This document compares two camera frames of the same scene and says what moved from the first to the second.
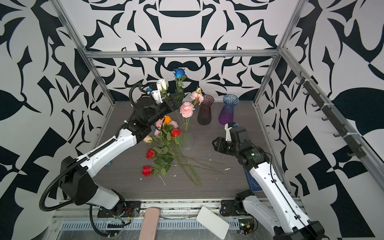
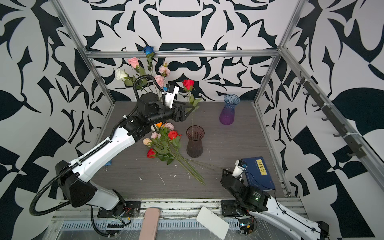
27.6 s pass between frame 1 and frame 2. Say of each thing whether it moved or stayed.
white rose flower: moved
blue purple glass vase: stayed
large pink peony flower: moved
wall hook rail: stayed
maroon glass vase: moved
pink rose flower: moved
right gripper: moved
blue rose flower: moved
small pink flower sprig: moved
